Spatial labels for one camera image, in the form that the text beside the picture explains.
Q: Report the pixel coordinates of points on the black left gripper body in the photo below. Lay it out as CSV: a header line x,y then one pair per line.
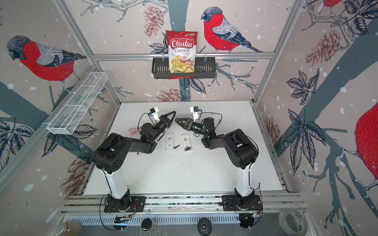
x,y
164,123

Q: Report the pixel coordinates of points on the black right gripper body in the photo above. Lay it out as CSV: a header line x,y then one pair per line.
x,y
191,124

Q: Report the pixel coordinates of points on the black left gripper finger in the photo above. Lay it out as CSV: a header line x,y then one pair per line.
x,y
170,120
169,115

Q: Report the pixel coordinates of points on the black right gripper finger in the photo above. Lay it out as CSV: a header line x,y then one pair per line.
x,y
182,124
181,119

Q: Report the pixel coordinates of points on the white remote control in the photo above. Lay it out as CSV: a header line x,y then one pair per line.
x,y
186,142
170,137

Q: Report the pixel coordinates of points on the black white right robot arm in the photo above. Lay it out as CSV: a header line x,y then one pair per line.
x,y
241,150

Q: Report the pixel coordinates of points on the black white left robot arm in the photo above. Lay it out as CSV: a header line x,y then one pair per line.
x,y
110,156

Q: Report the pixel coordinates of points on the Chuba cassava chips bag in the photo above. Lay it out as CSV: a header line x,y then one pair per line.
x,y
181,51

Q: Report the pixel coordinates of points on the metal lidded jar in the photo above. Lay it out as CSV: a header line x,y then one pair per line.
x,y
69,228

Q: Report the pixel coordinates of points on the clear tape roll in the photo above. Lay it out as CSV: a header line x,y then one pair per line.
x,y
293,222

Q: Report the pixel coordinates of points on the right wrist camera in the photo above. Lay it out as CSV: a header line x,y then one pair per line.
x,y
196,112

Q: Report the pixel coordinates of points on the pink handled knife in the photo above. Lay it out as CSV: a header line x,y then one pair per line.
x,y
133,131

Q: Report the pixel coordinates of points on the black wall basket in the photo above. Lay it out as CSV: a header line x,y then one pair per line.
x,y
205,67

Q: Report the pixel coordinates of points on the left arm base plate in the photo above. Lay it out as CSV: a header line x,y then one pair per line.
x,y
126,204

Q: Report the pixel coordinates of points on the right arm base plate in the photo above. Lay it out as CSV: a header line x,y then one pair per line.
x,y
230,203

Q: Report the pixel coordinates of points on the white wire mesh basket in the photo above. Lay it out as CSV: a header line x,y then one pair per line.
x,y
70,116

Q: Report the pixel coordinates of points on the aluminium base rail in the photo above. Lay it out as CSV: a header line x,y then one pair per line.
x,y
272,201

